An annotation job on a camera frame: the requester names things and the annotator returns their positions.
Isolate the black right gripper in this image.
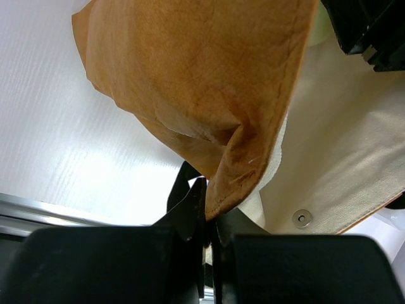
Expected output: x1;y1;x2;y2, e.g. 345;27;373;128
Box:
321;0;404;72

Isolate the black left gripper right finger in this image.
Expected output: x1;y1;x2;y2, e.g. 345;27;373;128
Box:
211;213;404;303

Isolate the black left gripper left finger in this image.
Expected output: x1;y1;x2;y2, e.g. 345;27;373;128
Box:
1;178;207;303

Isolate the green pump lotion bottle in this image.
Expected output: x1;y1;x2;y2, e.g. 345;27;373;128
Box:
308;3;333;47

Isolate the tan canvas bag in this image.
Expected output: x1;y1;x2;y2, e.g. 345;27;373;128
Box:
72;1;404;234

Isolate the aluminium front rail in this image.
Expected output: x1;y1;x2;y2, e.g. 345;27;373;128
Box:
1;193;135;238

